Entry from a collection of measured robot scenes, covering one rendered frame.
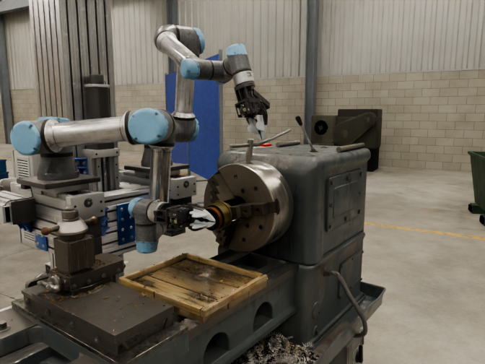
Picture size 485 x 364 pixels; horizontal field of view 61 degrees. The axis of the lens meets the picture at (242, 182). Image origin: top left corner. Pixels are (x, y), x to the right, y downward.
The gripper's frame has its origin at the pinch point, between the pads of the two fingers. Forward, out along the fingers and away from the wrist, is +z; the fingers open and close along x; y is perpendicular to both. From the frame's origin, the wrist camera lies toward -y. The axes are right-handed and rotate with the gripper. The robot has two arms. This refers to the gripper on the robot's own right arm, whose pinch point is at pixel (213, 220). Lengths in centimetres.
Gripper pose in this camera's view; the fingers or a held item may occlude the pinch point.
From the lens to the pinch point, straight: 129.7
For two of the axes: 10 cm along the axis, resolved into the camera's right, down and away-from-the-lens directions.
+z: 8.0, 1.0, -5.9
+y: -6.0, 1.3, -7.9
